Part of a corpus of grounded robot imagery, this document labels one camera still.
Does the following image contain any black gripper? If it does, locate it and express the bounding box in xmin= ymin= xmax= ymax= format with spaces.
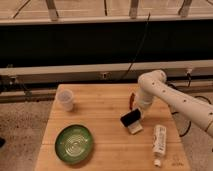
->
xmin=120 ymin=109 xmax=141 ymax=127

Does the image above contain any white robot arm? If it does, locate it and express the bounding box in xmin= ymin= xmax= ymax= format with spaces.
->
xmin=120 ymin=70 xmax=213 ymax=137

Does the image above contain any white sponge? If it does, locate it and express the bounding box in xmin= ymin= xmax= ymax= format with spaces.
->
xmin=128 ymin=122 xmax=143 ymax=134

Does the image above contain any red eraser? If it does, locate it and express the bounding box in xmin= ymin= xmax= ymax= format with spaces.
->
xmin=129 ymin=93 xmax=135 ymax=111

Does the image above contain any white plastic bottle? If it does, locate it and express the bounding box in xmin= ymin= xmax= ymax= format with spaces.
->
xmin=152 ymin=125 xmax=167 ymax=167

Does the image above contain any green ribbed plate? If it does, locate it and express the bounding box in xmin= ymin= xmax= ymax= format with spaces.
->
xmin=55 ymin=124 xmax=94 ymax=165

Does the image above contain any translucent plastic cup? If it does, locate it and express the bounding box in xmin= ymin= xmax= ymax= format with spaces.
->
xmin=56 ymin=89 xmax=74 ymax=111

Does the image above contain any metal frame rail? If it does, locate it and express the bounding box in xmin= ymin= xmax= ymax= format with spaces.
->
xmin=0 ymin=60 xmax=213 ymax=84

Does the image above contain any black hanging cable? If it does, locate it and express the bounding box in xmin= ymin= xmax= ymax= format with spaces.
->
xmin=117 ymin=12 xmax=152 ymax=82

